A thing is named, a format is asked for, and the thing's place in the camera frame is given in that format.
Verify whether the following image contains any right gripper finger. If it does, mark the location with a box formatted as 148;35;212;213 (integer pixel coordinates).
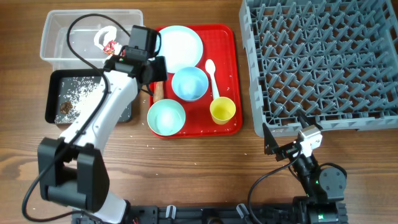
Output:
297;110;323;131
262;123;279;155

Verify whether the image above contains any light blue rice bowl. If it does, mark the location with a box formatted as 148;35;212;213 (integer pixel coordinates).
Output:
172;67;209;101

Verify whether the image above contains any red snack wrapper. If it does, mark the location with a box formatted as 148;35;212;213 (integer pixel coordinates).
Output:
103;40;122;55

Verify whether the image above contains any green bowl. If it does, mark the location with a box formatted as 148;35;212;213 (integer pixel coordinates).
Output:
147;99;186;136

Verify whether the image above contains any brown food scrap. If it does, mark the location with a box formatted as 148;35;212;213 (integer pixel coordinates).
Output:
60;101;73;114

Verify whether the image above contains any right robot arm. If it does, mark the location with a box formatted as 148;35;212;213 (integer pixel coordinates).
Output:
262;110;348;223

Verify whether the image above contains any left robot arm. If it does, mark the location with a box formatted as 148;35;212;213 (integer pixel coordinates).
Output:
36;26;167;223

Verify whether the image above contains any grey dishwasher rack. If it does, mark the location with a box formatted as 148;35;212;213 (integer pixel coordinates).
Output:
239;0;397;136

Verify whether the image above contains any brown carrot stick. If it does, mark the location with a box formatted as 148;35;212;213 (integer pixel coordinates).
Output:
153;82;164;103

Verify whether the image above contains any light blue plate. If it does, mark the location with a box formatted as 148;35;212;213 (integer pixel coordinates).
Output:
156;26;204;73

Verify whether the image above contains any white plastic spoon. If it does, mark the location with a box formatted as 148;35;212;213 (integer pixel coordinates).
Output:
205;59;220;100

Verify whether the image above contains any yellow cup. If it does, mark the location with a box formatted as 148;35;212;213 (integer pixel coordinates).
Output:
210;96;236;125

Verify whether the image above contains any red serving tray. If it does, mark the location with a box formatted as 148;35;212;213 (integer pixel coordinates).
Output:
152;24;243;138

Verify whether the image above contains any spilled white rice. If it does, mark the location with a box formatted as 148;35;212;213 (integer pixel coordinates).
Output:
54;77;101;124

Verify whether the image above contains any black plastic tray bin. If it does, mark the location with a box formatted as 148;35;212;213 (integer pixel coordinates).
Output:
44;67;134;126

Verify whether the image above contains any clear plastic bin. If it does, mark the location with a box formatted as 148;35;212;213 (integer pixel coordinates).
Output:
40;9;144;70

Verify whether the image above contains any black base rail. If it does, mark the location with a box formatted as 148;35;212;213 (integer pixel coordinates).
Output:
70;203;348;224

